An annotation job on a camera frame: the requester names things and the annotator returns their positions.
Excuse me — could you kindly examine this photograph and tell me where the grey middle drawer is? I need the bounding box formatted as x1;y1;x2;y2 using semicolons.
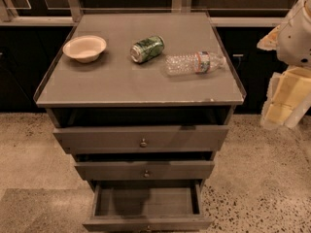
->
75;160;215;181

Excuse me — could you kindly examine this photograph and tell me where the grey drawer cabinet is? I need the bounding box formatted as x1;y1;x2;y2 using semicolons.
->
33;12;247;233

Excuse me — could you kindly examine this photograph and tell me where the green soda can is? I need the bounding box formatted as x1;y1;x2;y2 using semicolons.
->
130;36;165;64

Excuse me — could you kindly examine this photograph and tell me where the metal window frame rail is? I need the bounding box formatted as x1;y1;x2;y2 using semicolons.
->
0;0;298;27

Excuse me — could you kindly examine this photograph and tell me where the grey top drawer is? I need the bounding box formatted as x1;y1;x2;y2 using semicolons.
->
53;125;228;154

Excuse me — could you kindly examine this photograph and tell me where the grey bottom drawer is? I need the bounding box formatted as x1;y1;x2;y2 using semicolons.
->
84;180;212;233

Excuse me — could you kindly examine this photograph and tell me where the clear plastic water bottle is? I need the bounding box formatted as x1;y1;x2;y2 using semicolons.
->
165;51;226;77

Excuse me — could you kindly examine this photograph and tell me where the beige paper bowl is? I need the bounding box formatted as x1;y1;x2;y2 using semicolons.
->
62;35;107;63

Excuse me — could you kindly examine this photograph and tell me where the grey drawer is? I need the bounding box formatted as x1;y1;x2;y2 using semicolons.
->
84;180;212;233
75;160;215;181
53;125;228;154

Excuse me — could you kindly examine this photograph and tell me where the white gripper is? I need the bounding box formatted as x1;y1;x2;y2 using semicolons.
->
257;0;311;130

